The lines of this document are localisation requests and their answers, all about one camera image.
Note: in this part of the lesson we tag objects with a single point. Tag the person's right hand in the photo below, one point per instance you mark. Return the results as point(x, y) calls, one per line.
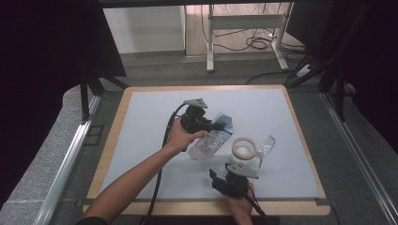
point(242, 207)

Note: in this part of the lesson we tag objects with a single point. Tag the white metal desk frame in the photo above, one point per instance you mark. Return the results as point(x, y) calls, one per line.
point(244, 22)

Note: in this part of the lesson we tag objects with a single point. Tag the black sleeve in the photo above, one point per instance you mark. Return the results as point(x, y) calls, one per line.
point(92, 221)

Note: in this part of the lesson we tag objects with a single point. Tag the black metal stand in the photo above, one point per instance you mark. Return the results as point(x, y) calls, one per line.
point(339, 93)

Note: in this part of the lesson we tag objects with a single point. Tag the clear plastic bag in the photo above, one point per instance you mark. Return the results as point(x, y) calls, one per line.
point(209, 142)

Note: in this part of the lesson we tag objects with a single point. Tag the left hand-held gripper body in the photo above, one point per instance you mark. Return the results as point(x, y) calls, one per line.
point(195, 120)

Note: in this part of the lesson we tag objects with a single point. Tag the black floor plate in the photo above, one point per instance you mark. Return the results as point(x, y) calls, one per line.
point(94, 135)

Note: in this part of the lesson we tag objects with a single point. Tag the aluminium rail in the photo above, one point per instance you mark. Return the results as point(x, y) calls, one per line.
point(67, 165)
point(353, 146)

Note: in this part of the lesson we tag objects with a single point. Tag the clear glass cup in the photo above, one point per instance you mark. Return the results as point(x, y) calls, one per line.
point(244, 150)

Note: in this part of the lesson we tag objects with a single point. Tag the person's left hand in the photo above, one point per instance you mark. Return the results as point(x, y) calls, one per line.
point(180, 139)

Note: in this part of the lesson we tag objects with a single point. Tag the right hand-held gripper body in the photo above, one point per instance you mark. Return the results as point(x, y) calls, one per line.
point(239, 184)

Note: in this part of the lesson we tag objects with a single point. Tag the black curtain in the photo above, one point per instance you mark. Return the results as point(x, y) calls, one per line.
point(375, 62)
point(37, 62)

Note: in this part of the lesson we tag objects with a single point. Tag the white table mat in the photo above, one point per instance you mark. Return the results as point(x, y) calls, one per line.
point(281, 125)

